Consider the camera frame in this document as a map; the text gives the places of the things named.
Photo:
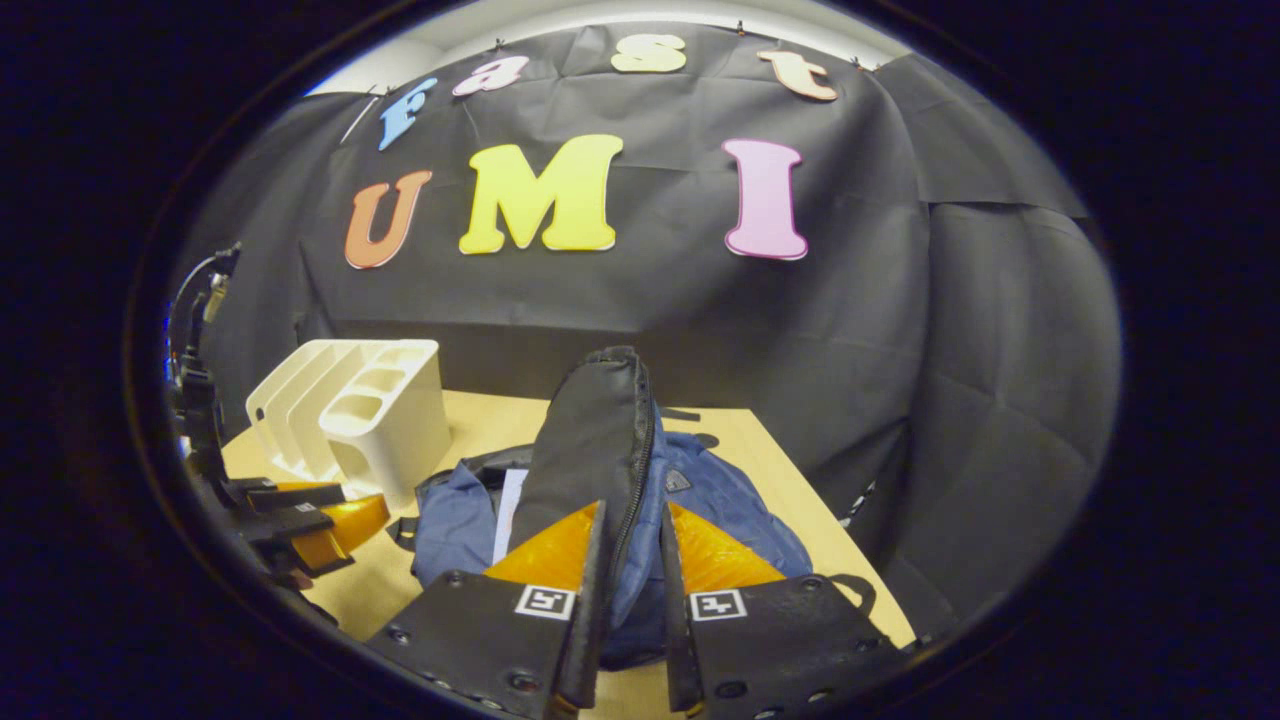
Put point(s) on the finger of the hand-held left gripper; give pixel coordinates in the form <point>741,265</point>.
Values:
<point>300,525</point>
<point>295,495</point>

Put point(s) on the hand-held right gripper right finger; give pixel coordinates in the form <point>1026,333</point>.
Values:
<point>675,640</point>

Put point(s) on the blue schoolbag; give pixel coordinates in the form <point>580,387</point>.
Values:
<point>740,500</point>

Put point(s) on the black backdrop cloth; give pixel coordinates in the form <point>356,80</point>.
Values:
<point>700,330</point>

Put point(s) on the white plastic bookshelf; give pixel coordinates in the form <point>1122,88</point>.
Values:
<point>390,440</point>

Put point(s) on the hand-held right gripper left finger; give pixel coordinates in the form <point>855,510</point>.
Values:
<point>580,620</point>

